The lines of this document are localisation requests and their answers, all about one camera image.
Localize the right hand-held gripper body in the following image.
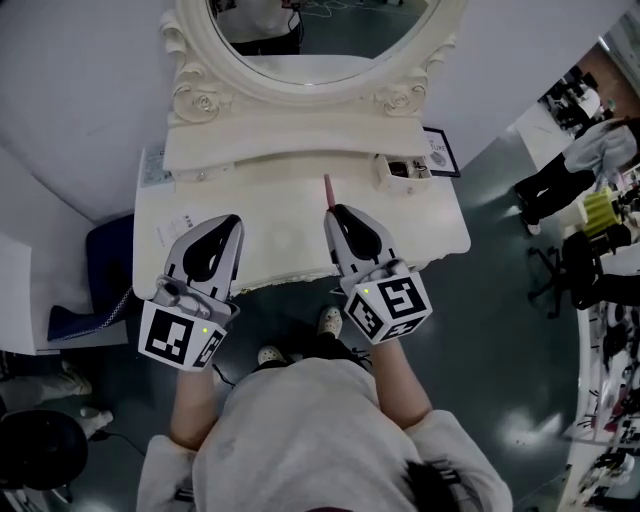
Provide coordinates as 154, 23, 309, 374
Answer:
338, 256, 434, 345

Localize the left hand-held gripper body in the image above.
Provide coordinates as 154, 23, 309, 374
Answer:
137, 273, 241, 372

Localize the white dressing table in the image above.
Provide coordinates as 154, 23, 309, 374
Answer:
133, 119, 472, 297

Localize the person's right forearm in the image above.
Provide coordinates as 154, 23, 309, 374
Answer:
369, 340, 434, 431

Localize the person's left forearm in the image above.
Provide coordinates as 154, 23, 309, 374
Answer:
169, 368, 226, 451

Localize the white paper tag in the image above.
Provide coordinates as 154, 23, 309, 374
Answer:
155, 210, 202, 247

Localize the person's white right shoe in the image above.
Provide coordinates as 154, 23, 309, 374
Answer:
317, 305, 344, 338

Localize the person's white shoe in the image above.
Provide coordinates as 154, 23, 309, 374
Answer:
317, 305, 344, 338
256, 344, 288, 369

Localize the navy blue stool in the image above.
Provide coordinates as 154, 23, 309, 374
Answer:
47, 214, 136, 346

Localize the laminated printed sheet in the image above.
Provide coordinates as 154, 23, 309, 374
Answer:
139, 144, 176, 189

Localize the person's white left shoe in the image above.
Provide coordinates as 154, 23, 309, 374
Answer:
256, 344, 288, 369

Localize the oval white ornate mirror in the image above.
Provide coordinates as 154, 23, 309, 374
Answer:
158, 0, 469, 129

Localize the white cabinet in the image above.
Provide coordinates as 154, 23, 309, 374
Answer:
0, 232, 130, 357

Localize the person's light grey shirt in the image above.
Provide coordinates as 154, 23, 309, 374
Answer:
139, 357, 515, 512

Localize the black round stool seat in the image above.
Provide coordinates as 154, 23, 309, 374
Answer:
0, 409, 90, 492

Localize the black office chair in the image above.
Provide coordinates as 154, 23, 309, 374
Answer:
527, 224, 632, 321

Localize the white cluttered table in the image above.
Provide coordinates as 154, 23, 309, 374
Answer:
567, 299, 640, 512

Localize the yellow-green ribbed object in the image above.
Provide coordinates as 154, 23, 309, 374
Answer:
582, 188, 621, 239

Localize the black picture frame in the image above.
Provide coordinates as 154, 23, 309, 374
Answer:
422, 126, 462, 179

